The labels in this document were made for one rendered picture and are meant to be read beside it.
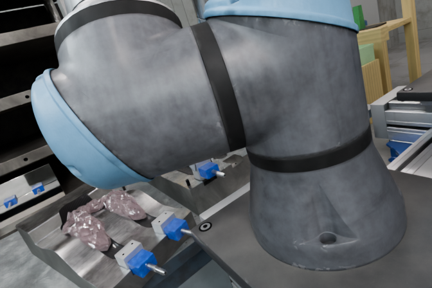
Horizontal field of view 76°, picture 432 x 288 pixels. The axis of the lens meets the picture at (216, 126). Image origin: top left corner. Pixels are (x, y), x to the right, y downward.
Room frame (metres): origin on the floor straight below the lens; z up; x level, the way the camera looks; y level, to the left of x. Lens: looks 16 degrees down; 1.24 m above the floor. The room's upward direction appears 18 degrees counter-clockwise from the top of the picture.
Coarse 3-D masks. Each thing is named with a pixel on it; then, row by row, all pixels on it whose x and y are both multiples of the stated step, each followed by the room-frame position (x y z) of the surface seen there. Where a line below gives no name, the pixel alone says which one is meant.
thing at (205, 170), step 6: (204, 162) 0.74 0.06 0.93; (210, 162) 0.74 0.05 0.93; (198, 168) 0.72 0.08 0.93; (204, 168) 0.70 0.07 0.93; (210, 168) 0.70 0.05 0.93; (216, 168) 0.71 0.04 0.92; (198, 174) 0.72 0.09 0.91; (204, 174) 0.70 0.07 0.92; (210, 174) 0.69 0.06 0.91; (216, 174) 0.68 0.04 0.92; (222, 174) 0.65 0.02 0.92
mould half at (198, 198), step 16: (160, 176) 0.87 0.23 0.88; (176, 176) 0.81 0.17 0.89; (192, 176) 0.77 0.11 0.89; (240, 176) 0.78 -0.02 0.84; (176, 192) 0.79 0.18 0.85; (192, 192) 0.69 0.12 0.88; (208, 192) 0.72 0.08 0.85; (224, 192) 0.74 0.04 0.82; (192, 208) 0.72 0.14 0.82; (208, 208) 0.71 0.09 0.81
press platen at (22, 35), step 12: (48, 24) 1.39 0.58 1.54; (0, 36) 1.29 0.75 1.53; (12, 36) 1.32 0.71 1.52; (24, 36) 1.34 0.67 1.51; (36, 36) 1.36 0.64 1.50; (48, 36) 1.39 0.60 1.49; (0, 48) 1.32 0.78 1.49; (12, 48) 1.40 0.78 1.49; (24, 48) 1.50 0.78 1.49; (36, 48) 1.60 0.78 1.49; (48, 48) 1.73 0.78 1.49; (0, 60) 1.62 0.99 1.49; (12, 60) 1.75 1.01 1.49; (24, 60) 1.90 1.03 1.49
